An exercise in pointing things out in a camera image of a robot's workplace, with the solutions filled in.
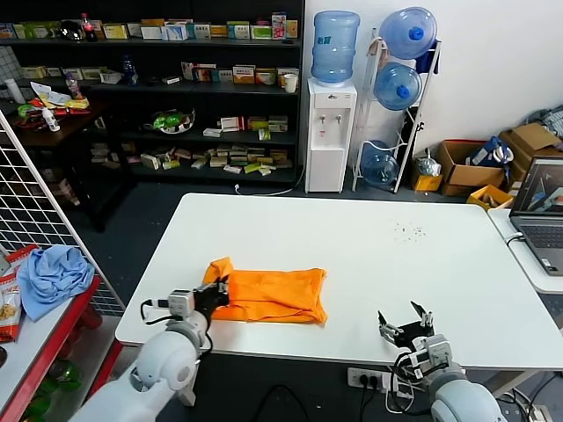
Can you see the dark blue plastic bottle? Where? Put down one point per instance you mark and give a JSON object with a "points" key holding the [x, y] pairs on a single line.
{"points": [[129, 72]]}

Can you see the upright blue water jug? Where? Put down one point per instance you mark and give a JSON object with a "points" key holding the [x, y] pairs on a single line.
{"points": [[334, 48]]}

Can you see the bowl with green bags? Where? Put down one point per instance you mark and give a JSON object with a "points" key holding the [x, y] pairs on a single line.
{"points": [[171, 121]]}

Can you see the white metal jug rack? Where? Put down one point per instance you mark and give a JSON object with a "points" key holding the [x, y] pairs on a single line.
{"points": [[427, 84]]}

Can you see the red snack bag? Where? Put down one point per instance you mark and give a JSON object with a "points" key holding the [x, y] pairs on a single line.
{"points": [[9, 312]]}

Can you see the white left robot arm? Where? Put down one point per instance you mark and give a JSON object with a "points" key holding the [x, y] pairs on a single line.
{"points": [[167, 356]]}

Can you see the blue white medicine box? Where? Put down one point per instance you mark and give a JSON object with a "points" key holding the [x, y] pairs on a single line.
{"points": [[174, 32]]}

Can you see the red white medicine box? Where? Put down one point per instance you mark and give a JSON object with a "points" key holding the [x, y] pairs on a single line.
{"points": [[232, 124]]}

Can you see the blue water jug lying tilted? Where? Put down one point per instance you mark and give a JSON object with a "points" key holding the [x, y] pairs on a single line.
{"points": [[406, 31], [380, 165], [395, 86]]}

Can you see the white water dispenser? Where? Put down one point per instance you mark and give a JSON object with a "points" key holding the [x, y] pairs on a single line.
{"points": [[327, 146]]}

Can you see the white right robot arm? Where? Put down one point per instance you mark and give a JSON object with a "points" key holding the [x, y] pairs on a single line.
{"points": [[462, 400]]}

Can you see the pink cartoon carton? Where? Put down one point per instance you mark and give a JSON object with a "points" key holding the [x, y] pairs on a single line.
{"points": [[279, 26]]}

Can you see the orange white medicine box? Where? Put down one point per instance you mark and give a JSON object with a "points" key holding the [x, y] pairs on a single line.
{"points": [[244, 75]]}

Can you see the green plastic bottle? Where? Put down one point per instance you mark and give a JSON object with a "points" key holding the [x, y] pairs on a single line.
{"points": [[66, 378]]}

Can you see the navy cloth on rack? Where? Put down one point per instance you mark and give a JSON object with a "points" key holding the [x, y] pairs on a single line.
{"points": [[428, 60]]}

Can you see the white cylinder bottle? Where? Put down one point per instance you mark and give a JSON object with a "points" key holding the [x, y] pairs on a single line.
{"points": [[14, 92]]}

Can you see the yellow and white paper stack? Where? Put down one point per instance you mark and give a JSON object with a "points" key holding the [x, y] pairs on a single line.
{"points": [[50, 97]]}

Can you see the black shelving unit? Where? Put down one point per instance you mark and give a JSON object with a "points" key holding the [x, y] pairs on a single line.
{"points": [[198, 91]]}

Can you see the pile of grey clothes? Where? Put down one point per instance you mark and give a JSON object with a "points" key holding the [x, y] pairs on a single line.
{"points": [[551, 119]]}

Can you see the red and white cart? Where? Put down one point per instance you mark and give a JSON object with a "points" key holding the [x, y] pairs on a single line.
{"points": [[39, 338]]}

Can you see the dark wooden table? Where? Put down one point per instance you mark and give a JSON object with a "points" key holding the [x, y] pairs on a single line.
{"points": [[67, 132]]}

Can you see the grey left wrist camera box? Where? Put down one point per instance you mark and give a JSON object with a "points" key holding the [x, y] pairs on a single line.
{"points": [[180, 302]]}

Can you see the yellow plastic bin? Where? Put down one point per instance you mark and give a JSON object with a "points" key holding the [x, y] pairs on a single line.
{"points": [[479, 196]]}

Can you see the purple drink bottle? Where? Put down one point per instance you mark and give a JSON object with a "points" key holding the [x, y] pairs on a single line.
{"points": [[74, 90]]}

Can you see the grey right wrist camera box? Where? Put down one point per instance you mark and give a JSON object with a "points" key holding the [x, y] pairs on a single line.
{"points": [[433, 354]]}

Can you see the white work table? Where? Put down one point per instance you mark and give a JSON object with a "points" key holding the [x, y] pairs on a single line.
{"points": [[396, 272]]}

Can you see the small white bottle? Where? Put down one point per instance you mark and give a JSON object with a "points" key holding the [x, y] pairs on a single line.
{"points": [[52, 122]]}

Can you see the grey open laptop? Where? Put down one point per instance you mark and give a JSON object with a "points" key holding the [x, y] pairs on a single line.
{"points": [[540, 229]]}

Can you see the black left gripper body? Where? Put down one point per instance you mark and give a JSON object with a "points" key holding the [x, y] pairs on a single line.
{"points": [[211, 301]]}

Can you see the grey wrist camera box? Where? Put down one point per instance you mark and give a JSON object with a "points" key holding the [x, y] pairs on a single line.
{"points": [[180, 302], [433, 354]]}

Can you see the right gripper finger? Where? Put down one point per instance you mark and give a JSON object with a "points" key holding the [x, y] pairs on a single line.
{"points": [[426, 316], [388, 329]]}

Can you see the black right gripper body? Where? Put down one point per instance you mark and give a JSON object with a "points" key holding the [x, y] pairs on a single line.
{"points": [[411, 333]]}

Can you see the orange t-shirt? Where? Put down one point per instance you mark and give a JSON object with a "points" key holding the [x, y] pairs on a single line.
{"points": [[277, 294]]}

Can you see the shiny black bowl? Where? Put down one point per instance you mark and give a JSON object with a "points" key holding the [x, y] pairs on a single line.
{"points": [[71, 31]]}

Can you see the small yellow medicine box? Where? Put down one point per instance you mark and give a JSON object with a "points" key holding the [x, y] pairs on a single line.
{"points": [[292, 29]]}

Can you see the open brown cardboard box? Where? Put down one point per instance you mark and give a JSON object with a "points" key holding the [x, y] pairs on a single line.
{"points": [[474, 176]]}

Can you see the white paper cup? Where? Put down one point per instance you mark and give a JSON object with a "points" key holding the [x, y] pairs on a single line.
{"points": [[290, 84]]}

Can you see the light blue crumpled garment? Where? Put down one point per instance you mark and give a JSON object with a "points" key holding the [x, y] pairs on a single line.
{"points": [[55, 277]]}

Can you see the white power strip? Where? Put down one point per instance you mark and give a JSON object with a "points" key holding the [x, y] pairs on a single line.
{"points": [[363, 379]]}

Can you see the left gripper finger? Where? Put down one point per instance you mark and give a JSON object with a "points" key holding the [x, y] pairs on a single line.
{"points": [[222, 284]]}

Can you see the cola bottle red cap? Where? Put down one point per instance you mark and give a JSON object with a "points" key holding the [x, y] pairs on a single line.
{"points": [[89, 31]]}

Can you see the green white medicine box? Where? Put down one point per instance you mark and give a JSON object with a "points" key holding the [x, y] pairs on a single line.
{"points": [[261, 32]]}

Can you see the small white side table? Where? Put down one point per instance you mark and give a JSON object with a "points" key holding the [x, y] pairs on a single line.
{"points": [[546, 284]]}

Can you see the crumpled grey plastic bag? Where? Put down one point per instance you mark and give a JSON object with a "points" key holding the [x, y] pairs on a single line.
{"points": [[429, 165]]}

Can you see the brown cardboard box with flaps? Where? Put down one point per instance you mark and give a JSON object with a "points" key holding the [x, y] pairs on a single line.
{"points": [[531, 137]]}

